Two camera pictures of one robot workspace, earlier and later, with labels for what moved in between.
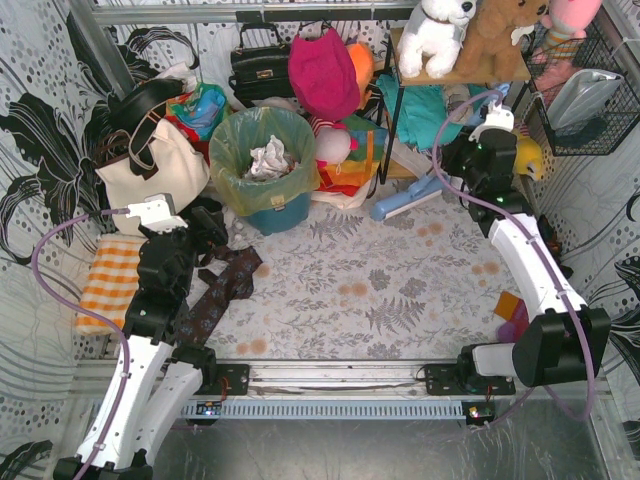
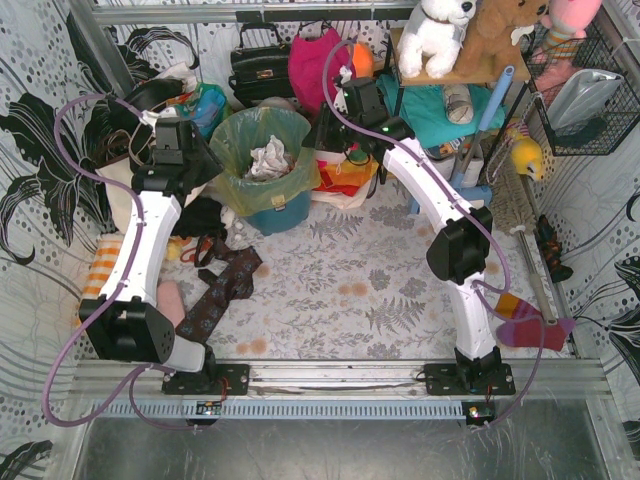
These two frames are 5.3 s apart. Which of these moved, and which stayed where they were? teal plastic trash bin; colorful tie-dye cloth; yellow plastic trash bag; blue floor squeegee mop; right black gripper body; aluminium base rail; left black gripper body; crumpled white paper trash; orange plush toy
Moved: left black gripper body; blue floor squeegee mop; right black gripper body
Stayed: colorful tie-dye cloth; orange plush toy; aluminium base rail; crumpled white paper trash; yellow plastic trash bag; teal plastic trash bin
